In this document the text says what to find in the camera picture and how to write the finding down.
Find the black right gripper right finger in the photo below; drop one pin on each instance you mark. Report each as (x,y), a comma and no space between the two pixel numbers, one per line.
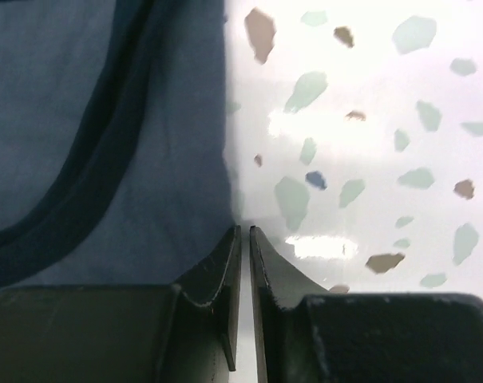
(304,333)

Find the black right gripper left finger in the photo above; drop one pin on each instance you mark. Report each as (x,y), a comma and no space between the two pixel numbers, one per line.
(185,331)

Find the blue printed tank top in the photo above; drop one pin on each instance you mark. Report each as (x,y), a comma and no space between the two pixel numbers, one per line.
(112,134)

